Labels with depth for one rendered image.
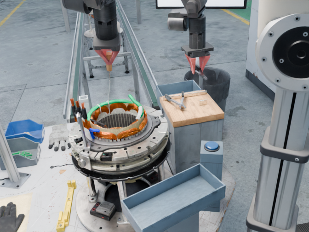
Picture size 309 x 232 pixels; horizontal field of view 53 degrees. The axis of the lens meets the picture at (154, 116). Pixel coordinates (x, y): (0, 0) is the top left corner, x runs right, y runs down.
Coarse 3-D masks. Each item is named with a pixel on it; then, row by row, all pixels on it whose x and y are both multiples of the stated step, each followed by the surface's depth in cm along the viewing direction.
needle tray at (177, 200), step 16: (176, 176) 84; (192, 176) 88; (208, 176) 85; (144, 192) 80; (160, 192) 84; (176, 192) 84; (192, 192) 84; (208, 192) 83; (224, 192) 81; (128, 208) 80; (144, 208) 80; (160, 208) 80; (176, 208) 79; (192, 208) 76; (144, 224) 76; (160, 224) 72; (176, 224) 78; (192, 224) 82
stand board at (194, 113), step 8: (192, 96) 123; (200, 96) 122; (208, 96) 122; (168, 104) 118; (184, 104) 118; (192, 104) 117; (208, 104) 116; (216, 104) 116; (168, 112) 113; (176, 112) 113; (184, 112) 113; (192, 112) 112; (200, 112) 112; (208, 112) 111; (216, 112) 111; (176, 120) 108; (184, 120) 108; (192, 120) 109; (200, 120) 110; (208, 120) 111
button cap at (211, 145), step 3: (210, 141) 100; (213, 141) 100; (207, 144) 99; (210, 144) 99; (213, 144) 98; (216, 144) 98; (207, 147) 98; (210, 147) 97; (213, 147) 97; (216, 147) 97
